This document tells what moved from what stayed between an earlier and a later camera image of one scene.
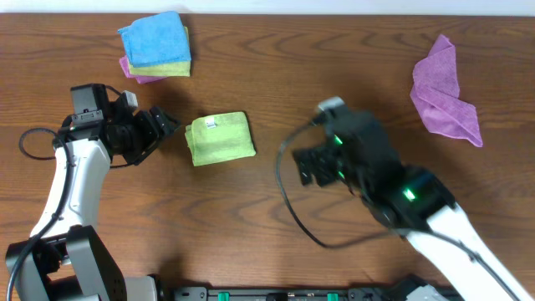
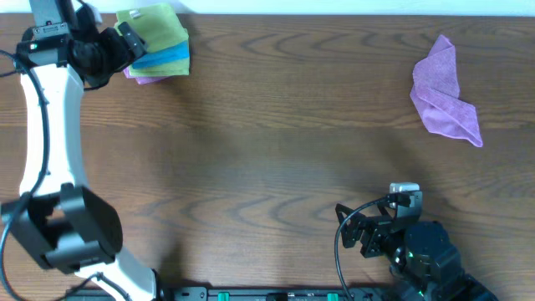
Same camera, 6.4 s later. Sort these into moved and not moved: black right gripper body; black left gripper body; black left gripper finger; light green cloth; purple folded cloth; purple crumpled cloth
Moved: black left gripper finger; black left gripper body; black right gripper body; light green cloth
Not moved: purple crumpled cloth; purple folded cloth
